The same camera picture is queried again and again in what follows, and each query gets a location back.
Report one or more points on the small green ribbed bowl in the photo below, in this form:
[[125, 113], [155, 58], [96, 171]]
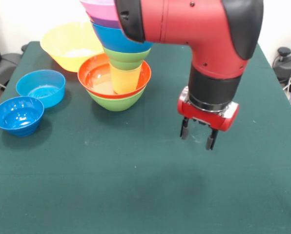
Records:
[[128, 57]]

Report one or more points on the red plastic bowl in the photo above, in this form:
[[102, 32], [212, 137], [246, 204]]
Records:
[[94, 80]]

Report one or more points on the small dark blue bowl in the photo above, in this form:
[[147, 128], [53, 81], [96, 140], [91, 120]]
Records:
[[16, 117]]

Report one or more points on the translucent teal plastic bowl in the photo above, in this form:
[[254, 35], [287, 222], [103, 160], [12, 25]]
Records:
[[38, 83]]

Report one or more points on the purple plastic bowl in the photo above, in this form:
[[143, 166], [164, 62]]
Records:
[[106, 23]]

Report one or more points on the bright blue plastic bowl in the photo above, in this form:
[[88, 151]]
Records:
[[116, 41]]

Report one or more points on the dark green table cloth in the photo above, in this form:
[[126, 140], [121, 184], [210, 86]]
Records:
[[135, 182]]

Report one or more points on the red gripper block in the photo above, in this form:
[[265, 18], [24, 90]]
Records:
[[209, 119]]

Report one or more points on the orange plastic bowl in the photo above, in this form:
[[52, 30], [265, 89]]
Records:
[[62, 41]]

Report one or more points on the large green plastic bowl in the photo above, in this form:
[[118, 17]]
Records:
[[116, 103]]

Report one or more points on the black pedestal foot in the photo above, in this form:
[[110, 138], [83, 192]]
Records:
[[285, 63], [4, 65]]

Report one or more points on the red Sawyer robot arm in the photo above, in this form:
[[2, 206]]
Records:
[[196, 29]]

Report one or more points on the pink plastic bowl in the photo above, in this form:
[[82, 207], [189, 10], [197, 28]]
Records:
[[101, 9]]

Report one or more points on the yellow plastic cup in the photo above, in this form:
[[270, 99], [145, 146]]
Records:
[[124, 80]]

